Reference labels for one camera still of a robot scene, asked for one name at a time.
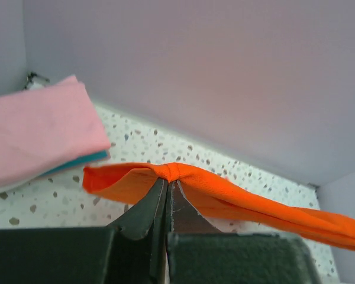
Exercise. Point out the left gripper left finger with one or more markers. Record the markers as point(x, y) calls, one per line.
point(128, 250)

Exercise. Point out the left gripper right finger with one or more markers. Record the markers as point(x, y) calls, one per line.
point(197, 252)

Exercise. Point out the orange t shirt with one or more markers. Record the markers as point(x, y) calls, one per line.
point(214, 196)

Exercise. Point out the teal folded t shirt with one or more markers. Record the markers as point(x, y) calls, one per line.
point(80, 161)

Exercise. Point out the white folded t shirt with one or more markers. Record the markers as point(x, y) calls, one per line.
point(22, 183)

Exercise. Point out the pink folded t shirt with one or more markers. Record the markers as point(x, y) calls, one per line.
point(43, 128)

